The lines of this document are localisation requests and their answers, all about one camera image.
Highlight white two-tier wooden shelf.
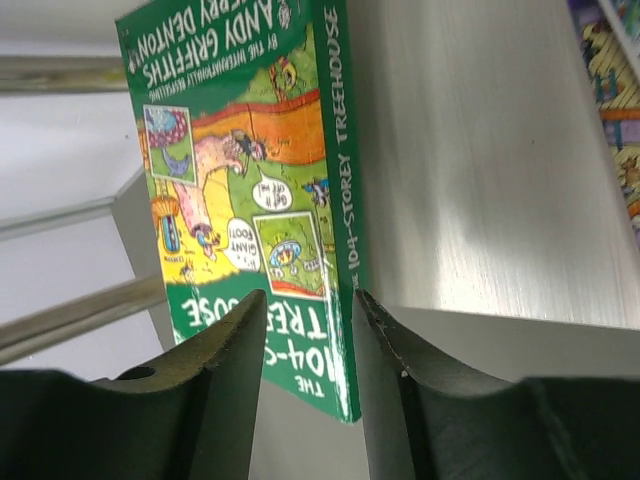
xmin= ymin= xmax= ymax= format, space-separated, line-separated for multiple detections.
xmin=1 ymin=1 xmax=639 ymax=377

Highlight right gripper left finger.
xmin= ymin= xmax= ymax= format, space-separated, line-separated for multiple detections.
xmin=1 ymin=290 xmax=267 ymax=479

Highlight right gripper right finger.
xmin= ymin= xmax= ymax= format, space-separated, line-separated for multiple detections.
xmin=353 ymin=290 xmax=639 ymax=479

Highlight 52-storey treehouse purple book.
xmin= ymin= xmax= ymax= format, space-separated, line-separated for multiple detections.
xmin=568 ymin=1 xmax=639 ymax=235

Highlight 104-storey treehouse green book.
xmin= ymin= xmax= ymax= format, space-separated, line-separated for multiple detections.
xmin=115 ymin=0 xmax=369 ymax=423

